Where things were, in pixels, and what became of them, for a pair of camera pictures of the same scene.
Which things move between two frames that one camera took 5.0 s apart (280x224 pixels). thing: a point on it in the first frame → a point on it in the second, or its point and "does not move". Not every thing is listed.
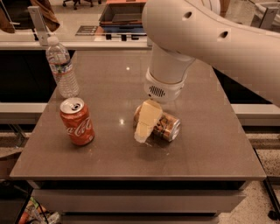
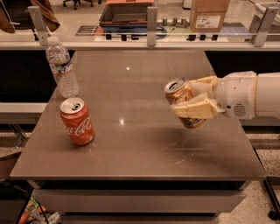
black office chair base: [78, 2] does not move
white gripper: [164, 88] → [236, 94]
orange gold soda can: [167, 128] → [180, 90]
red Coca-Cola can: [78, 121] does not move
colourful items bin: [35, 213] does not move
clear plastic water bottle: [59, 60] does not move
